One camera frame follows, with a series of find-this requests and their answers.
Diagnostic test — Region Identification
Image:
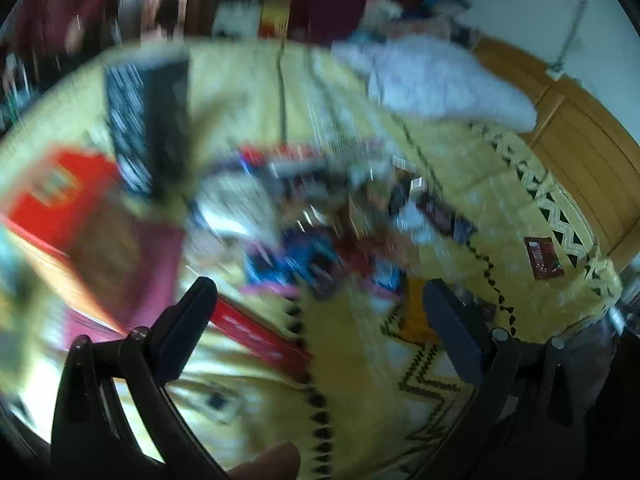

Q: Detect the person's left hand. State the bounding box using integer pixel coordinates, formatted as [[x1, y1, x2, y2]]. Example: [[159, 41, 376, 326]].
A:
[[227, 441, 302, 480]]

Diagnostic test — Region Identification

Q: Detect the black printed box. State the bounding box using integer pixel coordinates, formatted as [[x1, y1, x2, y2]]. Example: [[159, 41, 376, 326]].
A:
[[102, 55, 193, 198]]

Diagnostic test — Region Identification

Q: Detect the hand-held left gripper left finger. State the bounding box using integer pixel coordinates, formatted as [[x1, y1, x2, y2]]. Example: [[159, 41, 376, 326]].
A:
[[50, 276, 236, 480]]

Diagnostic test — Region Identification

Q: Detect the grey wall cable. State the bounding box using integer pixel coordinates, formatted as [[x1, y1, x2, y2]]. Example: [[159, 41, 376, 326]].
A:
[[547, 0, 593, 78]]

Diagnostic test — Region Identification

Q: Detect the dark red cloth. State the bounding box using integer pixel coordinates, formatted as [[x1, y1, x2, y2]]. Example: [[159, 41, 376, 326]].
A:
[[290, 0, 371, 46]]

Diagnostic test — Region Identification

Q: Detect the yellow patterned blanket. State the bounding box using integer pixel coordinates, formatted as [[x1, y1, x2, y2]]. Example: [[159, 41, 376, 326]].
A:
[[0, 40, 623, 480]]

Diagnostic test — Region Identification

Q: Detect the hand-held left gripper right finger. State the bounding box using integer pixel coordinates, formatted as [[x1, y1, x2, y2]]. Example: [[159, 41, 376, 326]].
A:
[[415, 279, 601, 480]]

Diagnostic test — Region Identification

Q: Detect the white pillow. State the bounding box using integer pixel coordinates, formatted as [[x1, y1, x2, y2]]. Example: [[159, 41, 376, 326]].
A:
[[332, 35, 538, 133]]

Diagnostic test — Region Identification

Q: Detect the red and gold box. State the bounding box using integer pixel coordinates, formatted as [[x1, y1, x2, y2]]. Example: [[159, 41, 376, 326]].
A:
[[257, 0, 293, 38]]

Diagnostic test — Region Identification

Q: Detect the red gift box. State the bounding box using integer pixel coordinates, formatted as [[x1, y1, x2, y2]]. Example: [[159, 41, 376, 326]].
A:
[[0, 144, 316, 386]]

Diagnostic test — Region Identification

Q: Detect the pile of snack packets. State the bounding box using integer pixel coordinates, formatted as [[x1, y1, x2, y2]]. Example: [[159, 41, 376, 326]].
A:
[[187, 142, 478, 301]]

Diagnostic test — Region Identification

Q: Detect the white bag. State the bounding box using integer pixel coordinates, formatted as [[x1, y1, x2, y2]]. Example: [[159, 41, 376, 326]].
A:
[[212, 0, 261, 38]]

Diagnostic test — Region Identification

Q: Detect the wooden headboard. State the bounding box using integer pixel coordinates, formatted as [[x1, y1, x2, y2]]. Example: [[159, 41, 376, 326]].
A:
[[472, 35, 640, 271]]

